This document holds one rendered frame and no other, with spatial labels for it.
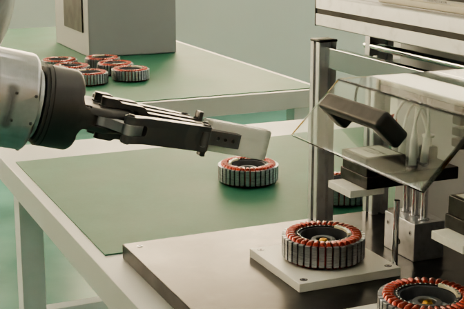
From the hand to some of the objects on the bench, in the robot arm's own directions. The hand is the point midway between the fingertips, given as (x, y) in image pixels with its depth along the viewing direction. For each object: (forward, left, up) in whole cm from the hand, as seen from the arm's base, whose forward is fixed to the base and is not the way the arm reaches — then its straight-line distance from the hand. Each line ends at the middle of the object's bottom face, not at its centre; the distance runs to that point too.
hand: (234, 138), depth 99 cm
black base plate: (+23, +16, -28) cm, 39 cm away
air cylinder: (+34, +30, -26) cm, 52 cm away
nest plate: (+19, +28, -26) cm, 42 cm away
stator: (+23, +80, -28) cm, 88 cm away
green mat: (+33, +83, -29) cm, 94 cm away
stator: (+23, +4, -24) cm, 34 cm away
